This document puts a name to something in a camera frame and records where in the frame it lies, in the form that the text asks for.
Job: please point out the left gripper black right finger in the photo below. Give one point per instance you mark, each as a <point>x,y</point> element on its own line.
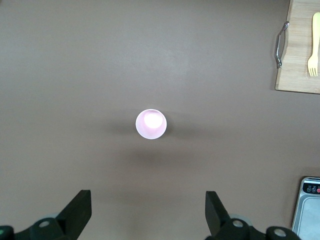
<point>220,220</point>

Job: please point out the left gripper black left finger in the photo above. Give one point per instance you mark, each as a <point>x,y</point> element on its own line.
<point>72,215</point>

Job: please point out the pink plastic cup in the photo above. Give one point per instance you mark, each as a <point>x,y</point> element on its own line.
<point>151,124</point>

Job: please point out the silver digital kitchen scale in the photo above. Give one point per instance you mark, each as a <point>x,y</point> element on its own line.
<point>307,215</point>

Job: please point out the brown paper table cover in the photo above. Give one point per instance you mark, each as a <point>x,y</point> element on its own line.
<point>75,75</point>

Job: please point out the wooden cutting board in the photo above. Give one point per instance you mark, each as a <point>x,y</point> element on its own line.
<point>298,50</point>

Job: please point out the yellow plastic fork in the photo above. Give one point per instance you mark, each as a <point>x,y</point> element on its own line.
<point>315,37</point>

